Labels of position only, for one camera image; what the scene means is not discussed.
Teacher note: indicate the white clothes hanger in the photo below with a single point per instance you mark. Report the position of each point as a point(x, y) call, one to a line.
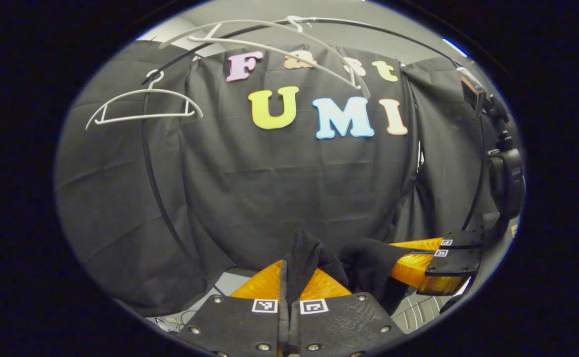
point(279, 49)
point(140, 116)

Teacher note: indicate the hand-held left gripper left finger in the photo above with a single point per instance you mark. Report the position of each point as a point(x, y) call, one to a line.
point(239, 327)

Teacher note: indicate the black backdrop cloth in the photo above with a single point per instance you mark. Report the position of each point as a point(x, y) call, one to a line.
point(269, 188)

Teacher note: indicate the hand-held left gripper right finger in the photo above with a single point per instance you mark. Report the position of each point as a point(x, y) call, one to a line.
point(349, 322)

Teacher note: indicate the black metal clothes rack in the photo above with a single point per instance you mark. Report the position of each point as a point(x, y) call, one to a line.
point(158, 198)

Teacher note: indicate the black jacket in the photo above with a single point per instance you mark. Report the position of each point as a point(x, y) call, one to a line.
point(368, 263)

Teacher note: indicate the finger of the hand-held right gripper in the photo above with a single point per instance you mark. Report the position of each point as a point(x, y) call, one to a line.
point(460, 240)
point(455, 267)

